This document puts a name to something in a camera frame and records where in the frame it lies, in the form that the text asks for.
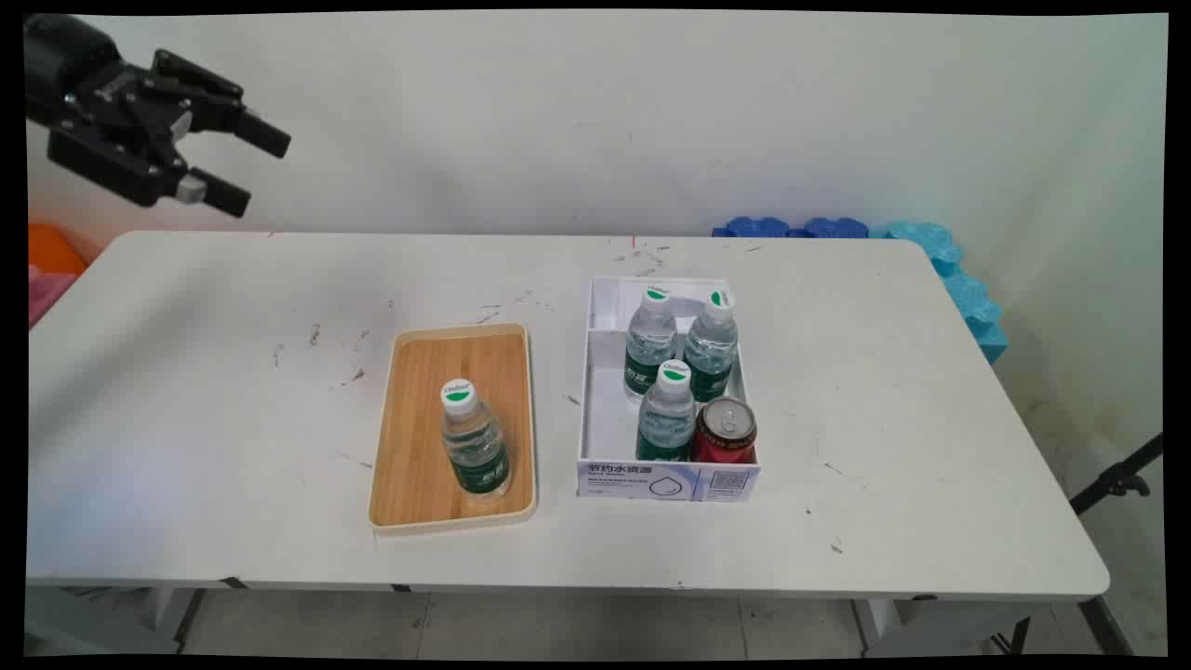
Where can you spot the dark blue foam mat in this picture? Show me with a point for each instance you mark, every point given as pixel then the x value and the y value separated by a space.
pixel 791 227

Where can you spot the light blue foam mat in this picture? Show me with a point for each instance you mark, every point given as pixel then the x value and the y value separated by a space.
pixel 968 293

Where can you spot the white cardboard box with divider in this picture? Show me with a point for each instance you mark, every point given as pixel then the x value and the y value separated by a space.
pixel 609 419

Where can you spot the water bottle green label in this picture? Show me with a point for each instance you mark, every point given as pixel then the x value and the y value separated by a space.
pixel 712 349
pixel 665 419
pixel 649 344
pixel 475 447

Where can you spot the wooden tray with cream rim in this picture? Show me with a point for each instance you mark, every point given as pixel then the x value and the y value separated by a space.
pixel 456 428

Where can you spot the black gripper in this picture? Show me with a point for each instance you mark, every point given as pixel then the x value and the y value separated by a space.
pixel 74 74

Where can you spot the white table leg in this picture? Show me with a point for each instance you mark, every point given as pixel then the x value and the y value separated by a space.
pixel 172 614

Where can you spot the red soda can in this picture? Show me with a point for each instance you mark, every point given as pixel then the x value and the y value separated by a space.
pixel 724 437

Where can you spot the black tripod stand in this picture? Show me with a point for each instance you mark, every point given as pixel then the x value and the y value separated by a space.
pixel 1117 479

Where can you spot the orange foam mat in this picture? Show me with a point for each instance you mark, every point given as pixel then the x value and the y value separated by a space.
pixel 51 251

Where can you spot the pink foam mat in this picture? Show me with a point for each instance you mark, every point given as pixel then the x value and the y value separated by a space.
pixel 45 290

